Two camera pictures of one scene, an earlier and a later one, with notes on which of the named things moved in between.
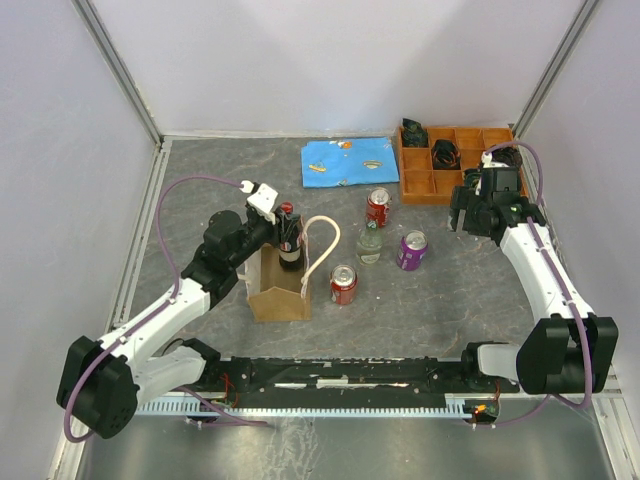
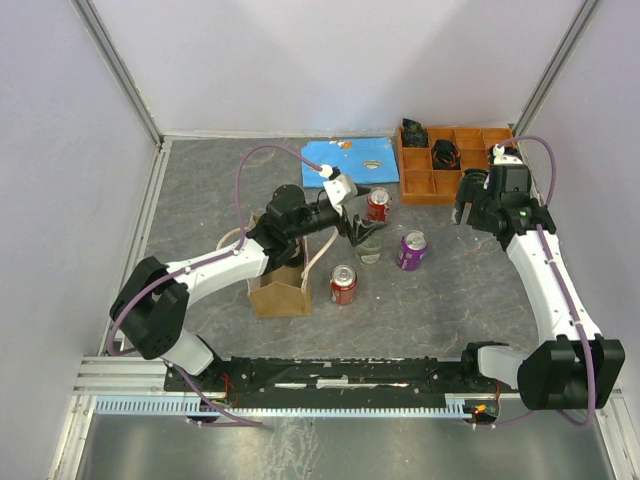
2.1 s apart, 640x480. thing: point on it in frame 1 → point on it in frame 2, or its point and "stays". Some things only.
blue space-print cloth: x=328 y=163 stays
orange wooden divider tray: x=422 y=184 stays
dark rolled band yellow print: x=472 y=177 stays
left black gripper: x=271 y=227 → x=362 y=228
